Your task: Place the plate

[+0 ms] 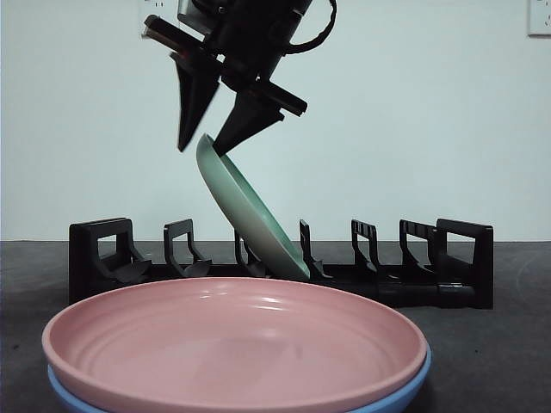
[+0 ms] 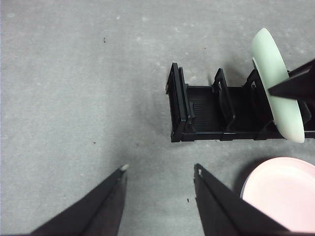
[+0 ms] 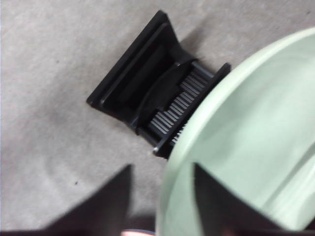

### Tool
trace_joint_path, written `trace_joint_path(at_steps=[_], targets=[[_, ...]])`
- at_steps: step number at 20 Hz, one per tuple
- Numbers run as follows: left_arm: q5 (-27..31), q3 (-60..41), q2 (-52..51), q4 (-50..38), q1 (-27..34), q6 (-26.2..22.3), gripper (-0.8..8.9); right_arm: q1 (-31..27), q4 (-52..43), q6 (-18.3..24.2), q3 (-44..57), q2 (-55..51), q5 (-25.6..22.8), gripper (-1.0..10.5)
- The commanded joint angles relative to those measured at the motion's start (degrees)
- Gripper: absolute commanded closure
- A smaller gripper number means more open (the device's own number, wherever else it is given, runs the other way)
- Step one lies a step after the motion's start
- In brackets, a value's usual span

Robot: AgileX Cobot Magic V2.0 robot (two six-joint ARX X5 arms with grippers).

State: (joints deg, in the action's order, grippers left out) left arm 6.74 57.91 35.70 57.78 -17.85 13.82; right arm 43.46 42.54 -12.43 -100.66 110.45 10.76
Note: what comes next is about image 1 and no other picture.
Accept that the green plate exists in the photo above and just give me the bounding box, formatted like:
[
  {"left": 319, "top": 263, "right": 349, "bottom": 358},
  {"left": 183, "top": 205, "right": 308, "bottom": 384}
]
[{"left": 195, "top": 133, "right": 311, "bottom": 280}]

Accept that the pink plate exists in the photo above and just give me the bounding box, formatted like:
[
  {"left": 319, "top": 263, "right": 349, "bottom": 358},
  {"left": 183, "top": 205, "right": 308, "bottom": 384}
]
[{"left": 41, "top": 277, "right": 430, "bottom": 399}]

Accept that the blue plate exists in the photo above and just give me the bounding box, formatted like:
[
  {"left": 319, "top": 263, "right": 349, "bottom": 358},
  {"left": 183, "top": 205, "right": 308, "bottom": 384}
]
[{"left": 46, "top": 346, "right": 433, "bottom": 413}]

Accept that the black plate rack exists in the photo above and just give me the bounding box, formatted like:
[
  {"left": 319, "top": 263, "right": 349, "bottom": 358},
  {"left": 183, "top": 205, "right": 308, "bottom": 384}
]
[{"left": 68, "top": 218, "right": 495, "bottom": 311}]

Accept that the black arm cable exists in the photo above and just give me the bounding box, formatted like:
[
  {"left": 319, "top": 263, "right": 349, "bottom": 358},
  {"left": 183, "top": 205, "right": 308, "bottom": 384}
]
[{"left": 283, "top": 0, "right": 339, "bottom": 56}]

